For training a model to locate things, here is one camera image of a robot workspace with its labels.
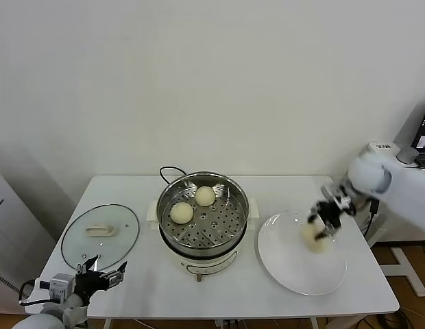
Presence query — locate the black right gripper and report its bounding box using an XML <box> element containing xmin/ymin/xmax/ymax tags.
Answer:
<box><xmin>306</xmin><ymin>202</ymin><xmax>344</xmax><ymax>241</ymax></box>

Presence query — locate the stainless steel steamer basket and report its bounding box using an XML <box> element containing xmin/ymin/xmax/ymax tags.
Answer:
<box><xmin>156</xmin><ymin>173</ymin><xmax>250</xmax><ymax>256</ymax></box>

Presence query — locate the white steamed baozi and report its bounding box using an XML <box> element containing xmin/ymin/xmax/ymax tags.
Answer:
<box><xmin>169</xmin><ymin>202</ymin><xmax>195</xmax><ymax>225</ymax></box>
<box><xmin>194</xmin><ymin>186</ymin><xmax>217</xmax><ymax>208</ymax></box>
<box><xmin>300</xmin><ymin>221</ymin><xmax>334</xmax><ymax>255</ymax></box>

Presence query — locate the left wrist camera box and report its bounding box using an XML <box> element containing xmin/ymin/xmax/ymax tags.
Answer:
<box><xmin>37</xmin><ymin>273</ymin><xmax>77</xmax><ymax>303</ymax></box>

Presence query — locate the black cooker power cord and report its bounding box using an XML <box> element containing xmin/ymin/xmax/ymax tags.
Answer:
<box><xmin>159</xmin><ymin>166</ymin><xmax>188</xmax><ymax>188</ymax></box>

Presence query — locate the glass lid with cream handle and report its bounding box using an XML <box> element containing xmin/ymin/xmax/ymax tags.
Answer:
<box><xmin>60</xmin><ymin>204</ymin><xmax>141</xmax><ymax>271</ymax></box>

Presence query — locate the white side desk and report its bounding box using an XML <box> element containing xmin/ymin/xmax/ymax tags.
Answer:
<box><xmin>367</xmin><ymin>141</ymin><xmax>425</xmax><ymax>297</ymax></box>

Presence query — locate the white round plate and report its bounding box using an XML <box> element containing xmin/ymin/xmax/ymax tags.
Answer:
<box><xmin>256</xmin><ymin>212</ymin><xmax>348</xmax><ymax>296</ymax></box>

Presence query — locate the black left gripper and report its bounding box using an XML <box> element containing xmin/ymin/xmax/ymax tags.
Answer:
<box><xmin>75</xmin><ymin>254</ymin><xmax>128</xmax><ymax>304</ymax></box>

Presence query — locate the grey round speaker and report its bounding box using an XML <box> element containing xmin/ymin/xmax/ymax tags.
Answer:
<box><xmin>396</xmin><ymin>147</ymin><xmax>420</xmax><ymax>167</ymax></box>

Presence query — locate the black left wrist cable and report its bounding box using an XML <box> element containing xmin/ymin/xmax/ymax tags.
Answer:
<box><xmin>19</xmin><ymin>279</ymin><xmax>39</xmax><ymax>306</ymax></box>

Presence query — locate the white electric cooker base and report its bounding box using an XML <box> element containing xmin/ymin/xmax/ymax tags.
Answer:
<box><xmin>146</xmin><ymin>197</ymin><xmax>260</xmax><ymax>282</ymax></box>

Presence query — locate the black cable with adapter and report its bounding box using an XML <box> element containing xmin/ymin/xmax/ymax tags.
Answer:
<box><xmin>363</xmin><ymin>198</ymin><xmax>380</xmax><ymax>238</ymax></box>

